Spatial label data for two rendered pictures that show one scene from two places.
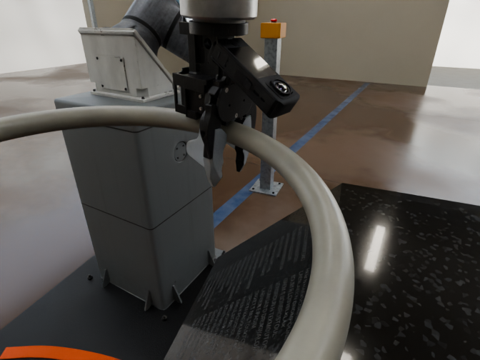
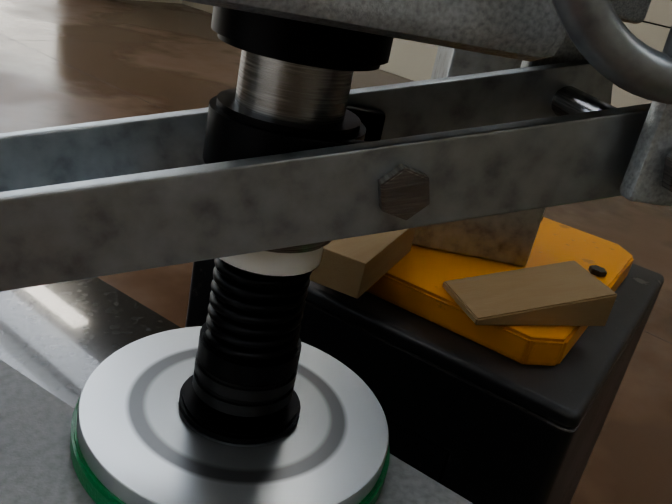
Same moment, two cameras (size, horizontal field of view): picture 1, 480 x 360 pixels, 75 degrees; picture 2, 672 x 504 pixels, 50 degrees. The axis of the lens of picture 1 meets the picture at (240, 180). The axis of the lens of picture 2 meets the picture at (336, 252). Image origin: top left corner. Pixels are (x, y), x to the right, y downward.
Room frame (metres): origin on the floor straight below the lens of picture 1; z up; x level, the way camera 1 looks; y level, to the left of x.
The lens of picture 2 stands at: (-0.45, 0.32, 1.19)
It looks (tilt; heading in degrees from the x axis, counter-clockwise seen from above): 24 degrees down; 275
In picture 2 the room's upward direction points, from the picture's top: 12 degrees clockwise
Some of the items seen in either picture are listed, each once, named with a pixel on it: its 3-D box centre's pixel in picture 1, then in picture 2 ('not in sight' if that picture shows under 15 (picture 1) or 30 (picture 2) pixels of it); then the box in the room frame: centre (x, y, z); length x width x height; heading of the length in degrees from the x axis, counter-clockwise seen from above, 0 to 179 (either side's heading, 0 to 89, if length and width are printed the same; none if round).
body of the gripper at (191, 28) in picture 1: (214, 72); not in sight; (0.43, 0.03, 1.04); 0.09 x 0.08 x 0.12; 52
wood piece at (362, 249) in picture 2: not in sight; (357, 244); (-0.39, -0.58, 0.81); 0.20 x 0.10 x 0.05; 75
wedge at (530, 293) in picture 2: not in sight; (528, 290); (-0.63, -0.57, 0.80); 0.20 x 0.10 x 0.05; 28
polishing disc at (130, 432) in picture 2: not in sight; (238, 412); (-0.37, -0.08, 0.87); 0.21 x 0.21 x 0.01
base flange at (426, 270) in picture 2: not in sight; (456, 241); (-0.54, -0.80, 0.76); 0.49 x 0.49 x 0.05; 67
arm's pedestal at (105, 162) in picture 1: (149, 193); not in sight; (1.19, 0.39, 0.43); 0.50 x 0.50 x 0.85; 61
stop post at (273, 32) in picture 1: (269, 114); not in sight; (2.02, -0.19, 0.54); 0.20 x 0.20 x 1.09; 67
